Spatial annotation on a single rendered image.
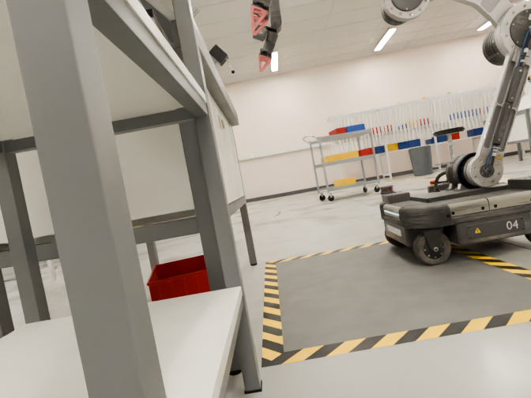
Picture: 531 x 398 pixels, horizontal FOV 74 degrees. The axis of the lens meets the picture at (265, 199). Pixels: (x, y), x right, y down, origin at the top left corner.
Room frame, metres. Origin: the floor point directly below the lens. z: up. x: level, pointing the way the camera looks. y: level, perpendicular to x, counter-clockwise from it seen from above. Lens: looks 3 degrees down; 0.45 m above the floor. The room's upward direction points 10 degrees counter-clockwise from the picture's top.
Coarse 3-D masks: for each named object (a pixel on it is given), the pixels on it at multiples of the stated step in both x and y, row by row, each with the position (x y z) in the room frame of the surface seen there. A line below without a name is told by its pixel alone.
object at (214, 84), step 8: (176, 32) 0.84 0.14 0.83; (176, 40) 0.84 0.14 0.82; (200, 40) 0.90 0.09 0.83; (200, 48) 0.88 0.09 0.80; (208, 56) 1.02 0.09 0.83; (208, 64) 0.99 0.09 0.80; (208, 72) 1.05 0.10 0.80; (216, 72) 1.18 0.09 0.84; (208, 80) 1.12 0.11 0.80; (216, 80) 1.14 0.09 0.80; (208, 88) 1.22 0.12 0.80; (216, 88) 1.23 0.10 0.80; (224, 88) 1.43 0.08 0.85; (216, 96) 1.33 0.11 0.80; (224, 96) 1.36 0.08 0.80; (224, 104) 1.48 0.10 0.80; (232, 104) 1.76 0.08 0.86; (224, 112) 1.63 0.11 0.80; (232, 112) 1.66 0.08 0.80; (232, 120) 1.85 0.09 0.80
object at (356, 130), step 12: (336, 132) 5.45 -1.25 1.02; (348, 132) 5.35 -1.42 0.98; (360, 132) 5.38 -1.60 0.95; (312, 144) 5.69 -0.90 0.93; (372, 144) 5.40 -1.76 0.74; (312, 156) 5.75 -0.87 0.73; (324, 156) 5.53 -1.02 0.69; (336, 156) 5.39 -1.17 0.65; (348, 156) 5.42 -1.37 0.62; (360, 156) 5.37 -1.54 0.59; (372, 156) 5.40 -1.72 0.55; (324, 168) 5.28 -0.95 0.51; (336, 180) 5.62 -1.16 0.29; (348, 180) 5.40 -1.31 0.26; (372, 180) 5.39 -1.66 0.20
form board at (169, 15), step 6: (150, 0) 0.94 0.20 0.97; (156, 0) 0.88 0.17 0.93; (162, 0) 0.84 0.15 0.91; (168, 0) 0.84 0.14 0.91; (156, 6) 0.95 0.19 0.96; (162, 6) 0.89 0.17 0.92; (168, 6) 0.84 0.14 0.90; (162, 12) 0.95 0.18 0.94; (168, 12) 0.89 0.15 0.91; (168, 18) 0.96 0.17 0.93; (174, 18) 0.90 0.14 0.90
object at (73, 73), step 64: (0, 0) 0.30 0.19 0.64; (64, 0) 0.21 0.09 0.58; (128, 0) 0.34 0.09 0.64; (0, 64) 0.42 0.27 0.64; (64, 64) 0.21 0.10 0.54; (128, 64) 0.48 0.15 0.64; (192, 64) 0.76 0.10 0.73; (0, 128) 0.67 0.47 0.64; (64, 128) 0.21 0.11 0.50; (128, 128) 0.77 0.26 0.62; (0, 192) 0.77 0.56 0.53; (64, 192) 0.21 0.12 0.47; (64, 256) 0.21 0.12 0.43; (128, 256) 0.23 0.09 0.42; (64, 320) 0.74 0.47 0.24; (128, 320) 0.21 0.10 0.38; (192, 320) 0.60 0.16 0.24; (0, 384) 0.48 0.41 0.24; (64, 384) 0.45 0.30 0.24; (128, 384) 0.21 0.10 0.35; (192, 384) 0.39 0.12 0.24; (256, 384) 0.76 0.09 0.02
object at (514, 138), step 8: (528, 80) 5.95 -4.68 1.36; (528, 88) 5.73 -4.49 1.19; (528, 96) 5.77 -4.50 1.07; (520, 104) 5.87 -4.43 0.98; (528, 104) 5.64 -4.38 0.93; (520, 112) 5.69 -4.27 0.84; (528, 112) 5.55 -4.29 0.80; (520, 120) 5.74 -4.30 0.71; (528, 120) 5.55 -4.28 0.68; (512, 128) 5.96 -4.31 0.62; (520, 128) 5.77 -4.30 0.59; (528, 128) 5.57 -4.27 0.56; (512, 136) 5.99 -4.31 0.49; (520, 136) 5.80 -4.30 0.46; (528, 136) 5.59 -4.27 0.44; (520, 144) 6.66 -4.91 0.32; (520, 152) 6.66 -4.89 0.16; (520, 160) 6.67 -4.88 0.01
